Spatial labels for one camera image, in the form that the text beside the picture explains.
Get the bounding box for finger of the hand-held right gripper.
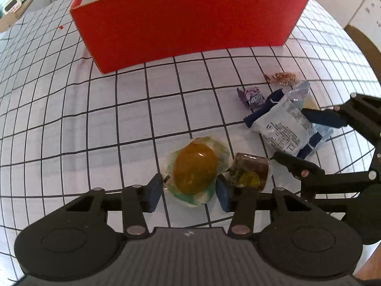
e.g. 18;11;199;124
301;93;381;155
272;146;381;198

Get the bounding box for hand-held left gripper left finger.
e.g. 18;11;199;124
58;173;164;239

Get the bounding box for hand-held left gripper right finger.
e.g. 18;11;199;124
216;175;320;239

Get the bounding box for braised egg packet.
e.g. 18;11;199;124
163;136;232;208

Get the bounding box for white snack packet blue ends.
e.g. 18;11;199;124
243;89;323;159

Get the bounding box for red cardboard box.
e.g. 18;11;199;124
70;0;310;74

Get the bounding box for clear pale snack packet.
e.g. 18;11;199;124
281;80;335;143

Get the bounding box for small brown clear packet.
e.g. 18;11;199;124
228;153;270;191

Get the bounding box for red clear candy wrapper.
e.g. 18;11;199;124
263;71;301;84

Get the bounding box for purple candy wrapper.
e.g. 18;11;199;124
236;86;266;109

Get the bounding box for black white checked tablecloth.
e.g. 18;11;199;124
0;0;381;275

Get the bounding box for white floor cabinet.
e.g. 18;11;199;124
301;0;381;36

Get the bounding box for wooden side table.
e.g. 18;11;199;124
0;0;64;34

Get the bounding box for white kitchen timer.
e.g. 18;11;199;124
0;0;24;17

